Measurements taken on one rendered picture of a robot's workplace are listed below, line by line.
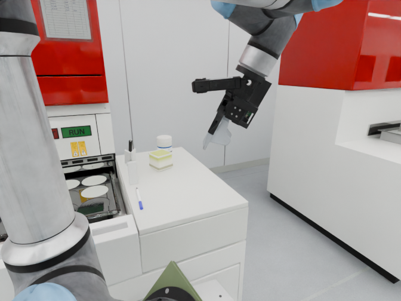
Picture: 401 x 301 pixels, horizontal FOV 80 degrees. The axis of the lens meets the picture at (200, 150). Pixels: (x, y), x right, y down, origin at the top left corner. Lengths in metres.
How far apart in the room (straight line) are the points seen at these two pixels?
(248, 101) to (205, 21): 2.45
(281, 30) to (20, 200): 0.51
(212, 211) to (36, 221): 0.47
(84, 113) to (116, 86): 1.51
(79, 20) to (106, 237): 0.81
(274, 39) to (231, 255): 0.65
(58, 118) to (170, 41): 1.85
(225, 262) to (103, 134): 0.77
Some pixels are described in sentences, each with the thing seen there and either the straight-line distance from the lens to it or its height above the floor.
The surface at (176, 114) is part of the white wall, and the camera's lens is 2.83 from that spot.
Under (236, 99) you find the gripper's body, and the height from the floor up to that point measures 1.30.
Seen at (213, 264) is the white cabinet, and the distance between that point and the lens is 0.85.
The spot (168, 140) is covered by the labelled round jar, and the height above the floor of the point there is 1.05.
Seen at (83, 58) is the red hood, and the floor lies 1.40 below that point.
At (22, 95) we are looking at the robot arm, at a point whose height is 1.33.
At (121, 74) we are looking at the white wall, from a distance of 2.66.
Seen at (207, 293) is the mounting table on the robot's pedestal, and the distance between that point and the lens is 0.71.
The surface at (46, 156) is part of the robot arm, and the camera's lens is 0.37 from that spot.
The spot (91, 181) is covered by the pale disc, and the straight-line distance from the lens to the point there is 1.15.
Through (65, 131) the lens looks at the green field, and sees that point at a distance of 1.19.
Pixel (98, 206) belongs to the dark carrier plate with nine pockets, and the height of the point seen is 0.90.
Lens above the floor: 1.36
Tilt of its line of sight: 19 degrees down
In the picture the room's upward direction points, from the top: straight up
